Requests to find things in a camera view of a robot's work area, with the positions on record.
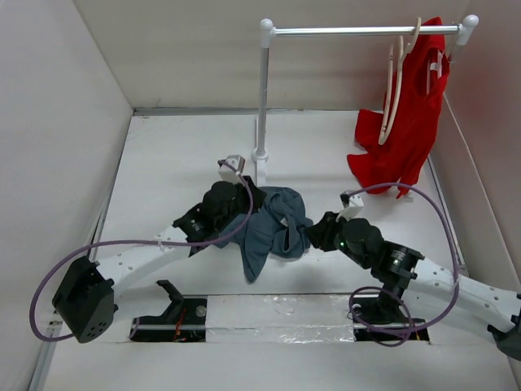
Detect beige wooden hanger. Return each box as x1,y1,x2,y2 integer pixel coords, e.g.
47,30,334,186
378,16,422,146

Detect red t shirt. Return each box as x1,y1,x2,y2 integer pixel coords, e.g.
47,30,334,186
347,35,445,187

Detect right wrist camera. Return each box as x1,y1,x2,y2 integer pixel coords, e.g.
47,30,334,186
336,191,364,221

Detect blue grey t shirt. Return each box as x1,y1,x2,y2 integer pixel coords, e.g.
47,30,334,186
217,187,313,283

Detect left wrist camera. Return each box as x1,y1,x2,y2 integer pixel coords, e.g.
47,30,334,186
217,155,246,184

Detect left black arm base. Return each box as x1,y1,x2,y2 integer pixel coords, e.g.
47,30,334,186
129,279,208,343

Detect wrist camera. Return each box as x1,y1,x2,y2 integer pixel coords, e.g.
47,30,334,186
336,191,364,221
217,155,246,184

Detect white hanger under red shirt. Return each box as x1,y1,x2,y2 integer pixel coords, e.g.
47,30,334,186
419,48,450,96

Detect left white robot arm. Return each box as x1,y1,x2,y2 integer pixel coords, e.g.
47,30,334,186
53,181,266,343

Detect white clothes rack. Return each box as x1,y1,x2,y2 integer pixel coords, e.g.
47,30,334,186
252,14,479,186

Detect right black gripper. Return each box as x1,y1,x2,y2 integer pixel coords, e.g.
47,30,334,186
302,209,370,269

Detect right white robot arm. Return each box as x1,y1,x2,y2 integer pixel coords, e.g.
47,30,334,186
304,212,520,360

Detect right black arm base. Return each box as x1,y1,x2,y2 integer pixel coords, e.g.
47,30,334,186
347,287,430,347

